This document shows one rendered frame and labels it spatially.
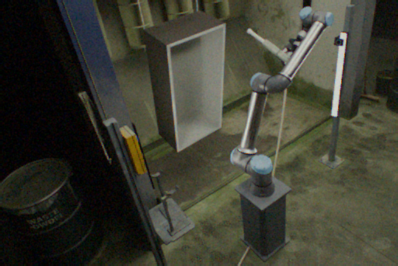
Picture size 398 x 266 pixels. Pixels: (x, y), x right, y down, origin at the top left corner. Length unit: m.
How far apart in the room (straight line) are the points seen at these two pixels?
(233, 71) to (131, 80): 1.50
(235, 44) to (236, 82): 0.58
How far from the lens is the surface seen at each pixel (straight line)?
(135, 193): 1.83
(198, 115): 3.61
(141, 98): 4.03
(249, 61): 4.85
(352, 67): 4.09
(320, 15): 2.37
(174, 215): 2.15
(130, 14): 3.69
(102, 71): 2.01
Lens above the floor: 2.39
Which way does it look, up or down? 34 degrees down
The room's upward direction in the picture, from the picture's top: 10 degrees counter-clockwise
